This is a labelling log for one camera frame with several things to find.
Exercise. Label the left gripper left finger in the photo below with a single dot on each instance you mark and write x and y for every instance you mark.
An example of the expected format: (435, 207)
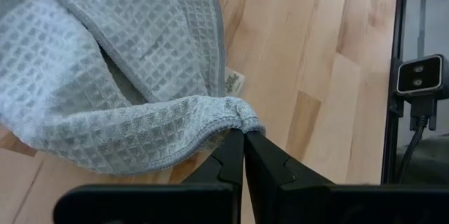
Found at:
(175, 203)

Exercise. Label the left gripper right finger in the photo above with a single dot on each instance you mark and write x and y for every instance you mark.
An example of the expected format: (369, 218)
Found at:
(315, 203)

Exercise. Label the grey waffle-weave towel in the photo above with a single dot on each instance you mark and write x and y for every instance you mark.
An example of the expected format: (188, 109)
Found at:
(105, 59)

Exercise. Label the table-level camera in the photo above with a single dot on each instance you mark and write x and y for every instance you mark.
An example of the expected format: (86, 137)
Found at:
(421, 74)

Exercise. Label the black camera on frame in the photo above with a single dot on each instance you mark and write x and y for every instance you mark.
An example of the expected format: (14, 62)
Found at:
(388, 146)

